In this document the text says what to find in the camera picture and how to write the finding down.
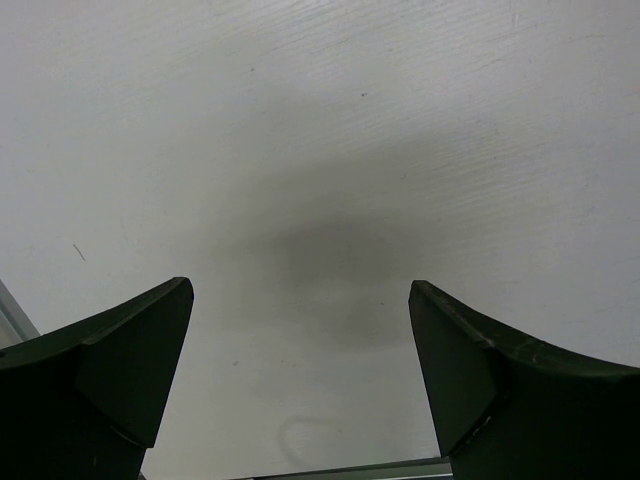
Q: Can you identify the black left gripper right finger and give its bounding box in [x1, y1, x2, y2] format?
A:
[409, 280, 639, 479]

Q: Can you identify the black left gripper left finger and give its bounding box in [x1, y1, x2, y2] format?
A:
[1, 277, 193, 479]

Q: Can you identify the aluminium left frame rail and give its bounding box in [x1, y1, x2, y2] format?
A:
[0, 282, 39, 349]

